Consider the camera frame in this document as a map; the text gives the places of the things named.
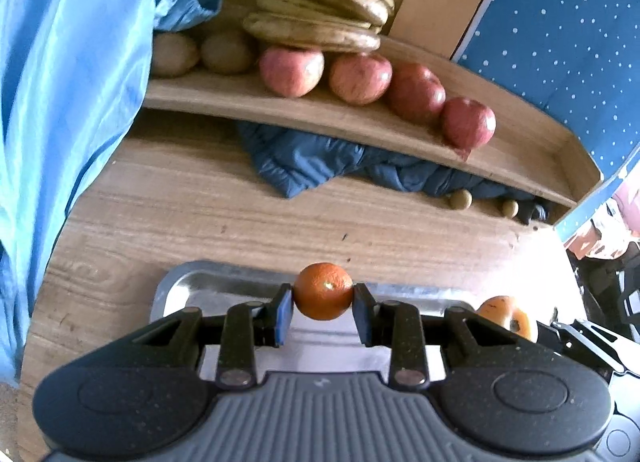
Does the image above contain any brown kiwi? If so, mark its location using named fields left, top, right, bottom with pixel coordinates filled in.
left=201, top=29, right=258, bottom=76
left=151, top=32, right=202, bottom=78

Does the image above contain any wooden shelf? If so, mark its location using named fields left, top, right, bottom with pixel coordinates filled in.
left=142, top=0, right=606, bottom=237

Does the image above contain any red apple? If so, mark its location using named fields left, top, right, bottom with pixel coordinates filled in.
left=258, top=46, right=326, bottom=98
left=328, top=52, right=393, bottom=106
left=385, top=63, right=447, bottom=125
left=440, top=96, right=497, bottom=150

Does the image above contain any metal baking tray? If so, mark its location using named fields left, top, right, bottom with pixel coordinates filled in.
left=150, top=260, right=481, bottom=379

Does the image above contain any light blue cloth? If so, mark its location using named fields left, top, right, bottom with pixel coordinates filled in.
left=0, top=0, right=224, bottom=389

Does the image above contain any pink cloth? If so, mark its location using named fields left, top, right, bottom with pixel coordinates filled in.
left=564, top=184, right=640, bottom=263

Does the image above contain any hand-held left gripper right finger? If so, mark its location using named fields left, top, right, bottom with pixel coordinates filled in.
left=351, top=283, right=521, bottom=390

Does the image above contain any banana bunch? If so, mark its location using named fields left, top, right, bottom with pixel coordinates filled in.
left=242, top=0, right=396, bottom=54

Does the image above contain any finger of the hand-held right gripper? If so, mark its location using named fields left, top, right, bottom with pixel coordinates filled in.
left=537, top=320, right=629, bottom=377

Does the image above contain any dark blue jacket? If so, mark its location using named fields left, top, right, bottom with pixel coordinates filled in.
left=235, top=121, right=551, bottom=226

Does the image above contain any yellow-orange spotted fruit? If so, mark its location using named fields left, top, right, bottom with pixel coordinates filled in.
left=475, top=295, right=539, bottom=343

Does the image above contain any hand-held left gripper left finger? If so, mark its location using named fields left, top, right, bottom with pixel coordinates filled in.
left=132, top=283, right=296, bottom=390

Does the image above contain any orange mandarin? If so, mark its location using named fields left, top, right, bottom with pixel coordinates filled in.
left=292, top=262, right=355, bottom=321

